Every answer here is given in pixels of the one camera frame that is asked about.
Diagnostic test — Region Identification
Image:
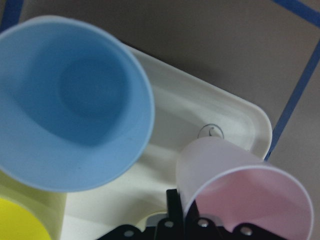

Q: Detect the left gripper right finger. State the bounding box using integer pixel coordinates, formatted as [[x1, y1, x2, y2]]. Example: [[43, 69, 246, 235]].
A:
[[186, 201, 220, 240]]

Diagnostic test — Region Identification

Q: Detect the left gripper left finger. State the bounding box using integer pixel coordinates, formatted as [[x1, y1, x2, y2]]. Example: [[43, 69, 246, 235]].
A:
[[166, 189, 184, 240]]

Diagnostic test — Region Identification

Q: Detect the pink plastic cup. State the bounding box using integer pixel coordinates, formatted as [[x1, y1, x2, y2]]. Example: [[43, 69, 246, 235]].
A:
[[176, 136, 314, 240]]

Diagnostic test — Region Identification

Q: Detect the blue cup near pink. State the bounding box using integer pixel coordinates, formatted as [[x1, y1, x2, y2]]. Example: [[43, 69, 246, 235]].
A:
[[0, 16, 155, 192]]

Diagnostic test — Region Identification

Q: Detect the yellow plastic cup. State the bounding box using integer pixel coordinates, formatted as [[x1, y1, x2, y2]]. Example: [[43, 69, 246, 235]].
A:
[[0, 172, 67, 240]]

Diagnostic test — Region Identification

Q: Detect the cream plastic tray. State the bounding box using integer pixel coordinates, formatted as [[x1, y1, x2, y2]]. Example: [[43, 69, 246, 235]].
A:
[[61, 48, 272, 240]]

